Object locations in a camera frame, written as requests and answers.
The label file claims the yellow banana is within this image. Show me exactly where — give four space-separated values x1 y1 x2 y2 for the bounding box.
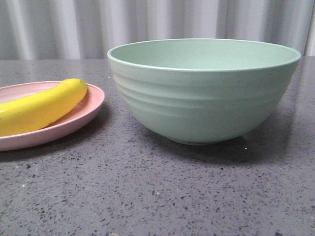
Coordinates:
0 78 87 136

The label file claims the green ribbed bowl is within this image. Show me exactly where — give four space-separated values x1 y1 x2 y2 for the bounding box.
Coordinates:
107 38 301 145

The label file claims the pink plate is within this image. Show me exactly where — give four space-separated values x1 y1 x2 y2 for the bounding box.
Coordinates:
0 81 105 151

